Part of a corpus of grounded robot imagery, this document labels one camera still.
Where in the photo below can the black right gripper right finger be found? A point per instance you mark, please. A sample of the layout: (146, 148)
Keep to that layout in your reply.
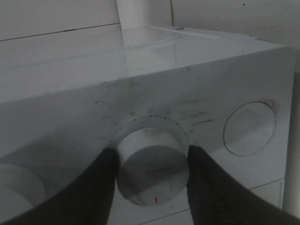
(215, 198)

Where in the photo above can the white upper power knob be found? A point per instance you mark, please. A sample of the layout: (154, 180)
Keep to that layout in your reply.
(23, 182)

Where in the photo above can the round white door button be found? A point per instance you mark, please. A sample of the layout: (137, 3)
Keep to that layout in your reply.
(249, 128)

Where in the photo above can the white timer knob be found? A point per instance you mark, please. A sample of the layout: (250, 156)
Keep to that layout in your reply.
(153, 167)

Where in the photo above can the white microwave oven body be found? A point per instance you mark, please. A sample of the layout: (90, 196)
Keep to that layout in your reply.
(66, 97)

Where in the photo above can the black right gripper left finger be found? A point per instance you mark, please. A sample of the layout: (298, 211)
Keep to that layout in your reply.
(85, 201)

